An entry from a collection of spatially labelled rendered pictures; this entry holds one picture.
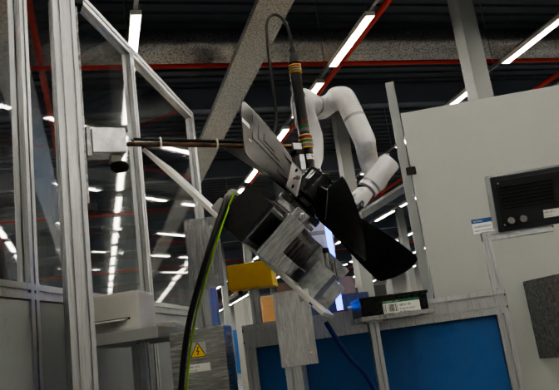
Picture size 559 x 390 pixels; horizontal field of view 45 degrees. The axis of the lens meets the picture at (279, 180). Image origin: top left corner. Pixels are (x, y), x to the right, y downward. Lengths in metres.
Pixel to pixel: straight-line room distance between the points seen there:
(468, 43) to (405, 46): 2.61
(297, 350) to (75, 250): 0.64
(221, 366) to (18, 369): 0.49
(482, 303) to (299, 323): 0.76
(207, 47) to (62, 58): 8.93
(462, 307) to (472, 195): 1.61
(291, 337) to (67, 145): 0.78
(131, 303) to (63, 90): 0.61
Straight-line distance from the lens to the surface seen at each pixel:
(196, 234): 1.96
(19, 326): 1.80
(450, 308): 2.39
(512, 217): 2.41
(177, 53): 10.78
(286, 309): 1.88
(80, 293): 1.78
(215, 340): 1.84
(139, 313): 1.94
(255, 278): 2.41
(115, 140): 1.90
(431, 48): 12.13
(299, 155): 2.11
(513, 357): 2.41
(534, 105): 4.12
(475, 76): 9.29
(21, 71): 2.02
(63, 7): 2.03
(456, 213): 3.91
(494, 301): 2.41
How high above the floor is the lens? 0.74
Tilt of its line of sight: 14 degrees up
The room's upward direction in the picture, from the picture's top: 8 degrees counter-clockwise
